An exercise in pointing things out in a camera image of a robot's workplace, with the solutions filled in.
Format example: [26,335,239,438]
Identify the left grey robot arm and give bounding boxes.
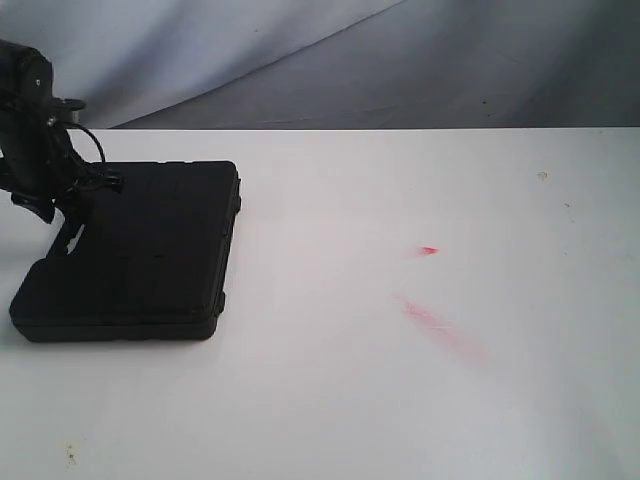
[1,40,124,233]

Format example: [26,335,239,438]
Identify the black plastic carrying case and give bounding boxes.
[9,160,241,342]

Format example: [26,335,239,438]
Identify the grey fabric backdrop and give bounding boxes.
[1,1,639,129]

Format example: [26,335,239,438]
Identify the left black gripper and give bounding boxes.
[1,107,124,233]

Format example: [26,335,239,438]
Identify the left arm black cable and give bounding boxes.
[64,122,109,164]

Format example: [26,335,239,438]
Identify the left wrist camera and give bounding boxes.
[52,98,86,123]

